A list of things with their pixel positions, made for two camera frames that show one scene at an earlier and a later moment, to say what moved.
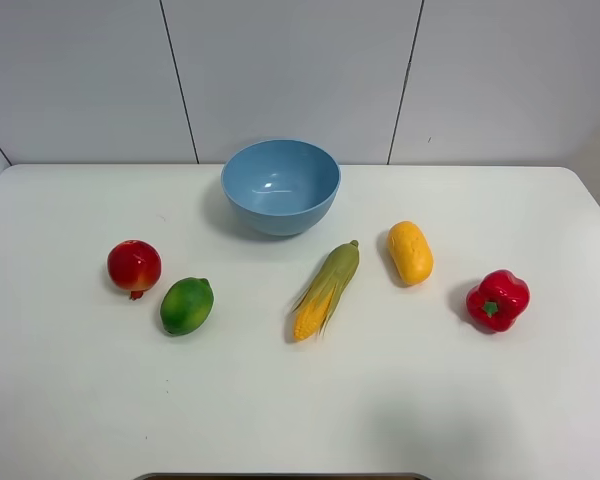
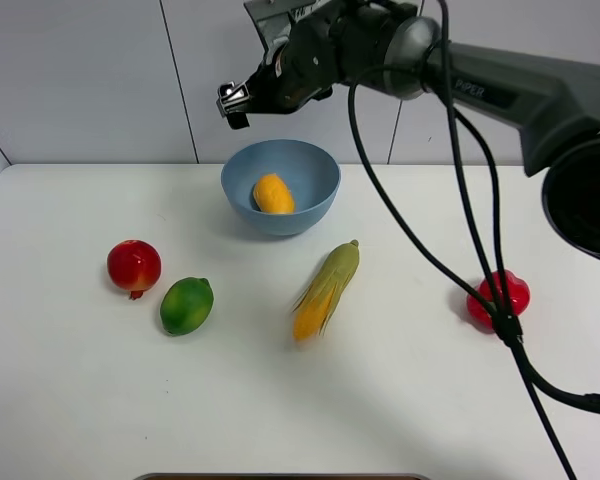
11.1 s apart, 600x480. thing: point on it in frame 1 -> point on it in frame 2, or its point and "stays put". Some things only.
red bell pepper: x=497 y=301 stays put
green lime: x=186 y=304 stays put
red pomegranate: x=134 y=266 stays put
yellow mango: x=411 y=252 -> x=273 y=196
